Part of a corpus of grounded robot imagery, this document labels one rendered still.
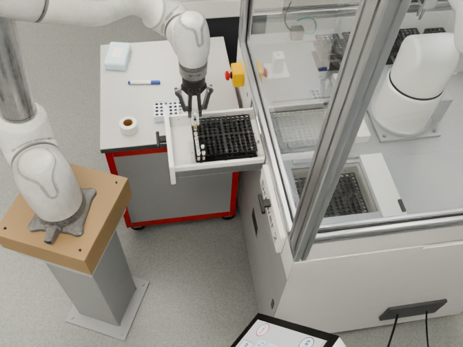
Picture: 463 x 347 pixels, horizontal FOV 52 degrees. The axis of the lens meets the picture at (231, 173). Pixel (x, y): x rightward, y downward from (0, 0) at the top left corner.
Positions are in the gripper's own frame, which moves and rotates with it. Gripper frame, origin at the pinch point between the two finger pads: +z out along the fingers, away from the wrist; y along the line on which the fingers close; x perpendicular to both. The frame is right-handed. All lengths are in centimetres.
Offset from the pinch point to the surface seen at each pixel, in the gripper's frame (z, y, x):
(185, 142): 15.1, -3.8, 0.5
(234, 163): 10.1, 12.3, -15.0
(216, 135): 8.7, 7.5, -2.5
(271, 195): 5.9, 21.7, -32.6
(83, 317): 97, -58, -32
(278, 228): 6.3, 21.2, -44.7
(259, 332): -3, 8, -78
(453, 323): 99, 116, -60
